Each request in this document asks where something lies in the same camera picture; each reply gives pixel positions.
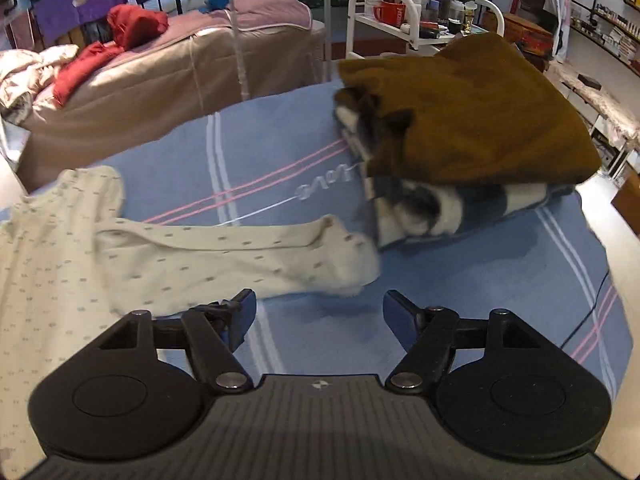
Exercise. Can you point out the shelf rack of goods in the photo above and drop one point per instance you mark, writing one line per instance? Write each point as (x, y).
(612, 30)

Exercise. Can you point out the brown folded cloth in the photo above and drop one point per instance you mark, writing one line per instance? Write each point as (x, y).
(475, 110)

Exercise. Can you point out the wooden bench with pale top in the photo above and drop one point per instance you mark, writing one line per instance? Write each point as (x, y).
(600, 100)

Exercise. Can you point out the purple hanging cloth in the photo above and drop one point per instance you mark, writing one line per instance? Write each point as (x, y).
(65, 15)

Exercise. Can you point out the white trolley cart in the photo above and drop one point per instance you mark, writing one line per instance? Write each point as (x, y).
(361, 0)

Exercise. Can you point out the white crumpled quilt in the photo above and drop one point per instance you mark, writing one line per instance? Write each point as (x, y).
(25, 75)

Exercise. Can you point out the white hanging garment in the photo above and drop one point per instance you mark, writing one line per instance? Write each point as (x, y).
(557, 0)

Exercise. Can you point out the cream dotted baby garment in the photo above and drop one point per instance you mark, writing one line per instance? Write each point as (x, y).
(165, 255)

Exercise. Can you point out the blue striped bed sheet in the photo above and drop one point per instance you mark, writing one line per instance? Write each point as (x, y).
(280, 160)

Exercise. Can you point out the white stand pole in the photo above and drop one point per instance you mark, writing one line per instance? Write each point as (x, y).
(327, 20)

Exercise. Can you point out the pink pillow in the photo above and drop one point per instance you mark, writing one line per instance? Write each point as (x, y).
(270, 10)

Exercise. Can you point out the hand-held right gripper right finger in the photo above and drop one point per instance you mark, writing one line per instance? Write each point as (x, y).
(399, 316)

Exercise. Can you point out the red mug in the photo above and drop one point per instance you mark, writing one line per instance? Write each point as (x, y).
(390, 14)

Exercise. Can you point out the blue white striped folded blanket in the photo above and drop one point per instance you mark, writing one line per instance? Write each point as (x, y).
(500, 202)

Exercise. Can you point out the red jacket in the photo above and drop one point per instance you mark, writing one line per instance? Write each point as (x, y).
(135, 25)

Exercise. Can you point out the pink beige quilt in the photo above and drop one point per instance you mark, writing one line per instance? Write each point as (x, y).
(150, 95)

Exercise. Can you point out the brown wooden box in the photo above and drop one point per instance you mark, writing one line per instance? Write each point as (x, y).
(525, 32)

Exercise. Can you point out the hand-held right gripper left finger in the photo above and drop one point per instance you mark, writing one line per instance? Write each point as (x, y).
(243, 314)

